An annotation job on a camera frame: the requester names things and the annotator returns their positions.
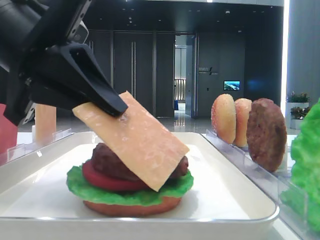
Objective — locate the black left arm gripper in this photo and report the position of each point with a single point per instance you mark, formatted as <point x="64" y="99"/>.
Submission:
<point x="71" y="74"/>

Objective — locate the orange cheese slice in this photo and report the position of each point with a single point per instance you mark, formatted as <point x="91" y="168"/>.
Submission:
<point x="45" y="123"/>
<point x="142" y="143"/>

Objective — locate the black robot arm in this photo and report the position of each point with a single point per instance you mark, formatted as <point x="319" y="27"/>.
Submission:
<point x="10" y="39"/>

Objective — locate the upright red tomato slice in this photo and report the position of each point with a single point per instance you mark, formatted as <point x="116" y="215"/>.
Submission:
<point x="8" y="132"/>

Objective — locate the brown meat patty in burger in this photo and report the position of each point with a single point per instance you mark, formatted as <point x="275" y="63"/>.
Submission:
<point x="105" y="161"/>

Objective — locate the red tomato slice in burger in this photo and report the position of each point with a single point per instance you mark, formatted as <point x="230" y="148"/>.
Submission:
<point x="105" y="182"/>

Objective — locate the green lettuce leaf in burger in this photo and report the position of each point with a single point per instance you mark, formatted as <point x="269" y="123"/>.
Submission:
<point x="77" y="185"/>

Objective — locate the upright brown meat patty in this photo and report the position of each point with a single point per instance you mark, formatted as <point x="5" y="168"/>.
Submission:
<point x="266" y="134"/>

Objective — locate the upright green lettuce leaf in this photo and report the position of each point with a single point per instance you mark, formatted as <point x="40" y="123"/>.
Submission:
<point x="306" y="165"/>

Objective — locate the white metal tray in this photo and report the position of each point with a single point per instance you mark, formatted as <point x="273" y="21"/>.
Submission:
<point x="223" y="204"/>

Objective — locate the sesame bun half outer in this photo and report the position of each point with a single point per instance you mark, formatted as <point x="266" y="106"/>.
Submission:
<point x="223" y="118"/>

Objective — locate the bottom bun of burger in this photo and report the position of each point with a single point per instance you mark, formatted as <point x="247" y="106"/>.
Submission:
<point x="132" y="210"/>

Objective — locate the bun half inner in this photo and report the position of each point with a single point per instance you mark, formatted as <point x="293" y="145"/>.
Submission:
<point x="243" y="107"/>

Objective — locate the potted plants in planter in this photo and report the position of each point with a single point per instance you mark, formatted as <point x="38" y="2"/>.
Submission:
<point x="297" y="107"/>

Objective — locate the clear left rail strip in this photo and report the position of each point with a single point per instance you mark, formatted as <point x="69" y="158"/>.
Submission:
<point x="23" y="149"/>

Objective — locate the clear rail strip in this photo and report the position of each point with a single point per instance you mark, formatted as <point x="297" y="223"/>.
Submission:
<point x="23" y="149"/>
<point x="290" y="225"/>

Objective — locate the wall display screen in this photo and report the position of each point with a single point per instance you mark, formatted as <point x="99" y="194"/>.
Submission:
<point x="231" y="85"/>

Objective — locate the clear right rail strip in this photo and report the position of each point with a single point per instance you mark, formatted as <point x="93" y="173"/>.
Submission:
<point x="290" y="225"/>

